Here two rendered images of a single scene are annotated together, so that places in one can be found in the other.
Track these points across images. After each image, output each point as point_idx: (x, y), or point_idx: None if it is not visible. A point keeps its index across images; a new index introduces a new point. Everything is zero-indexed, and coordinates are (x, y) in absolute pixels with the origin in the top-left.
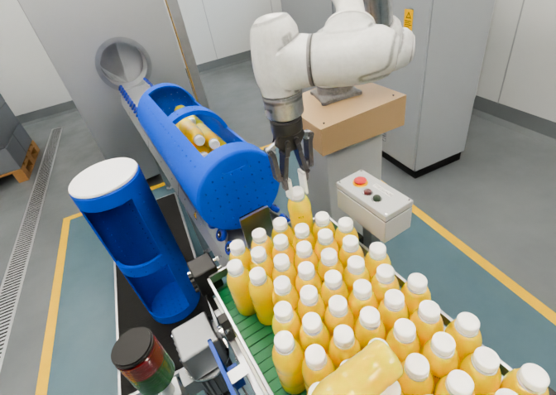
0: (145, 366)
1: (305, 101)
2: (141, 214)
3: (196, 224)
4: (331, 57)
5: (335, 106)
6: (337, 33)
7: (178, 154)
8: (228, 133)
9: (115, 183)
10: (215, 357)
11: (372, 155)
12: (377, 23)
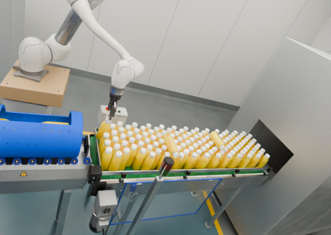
0: None
1: (21, 81)
2: None
3: (26, 179)
4: (138, 73)
5: (47, 81)
6: (137, 66)
7: (39, 133)
8: (6, 115)
9: None
10: (134, 182)
11: None
12: (68, 41)
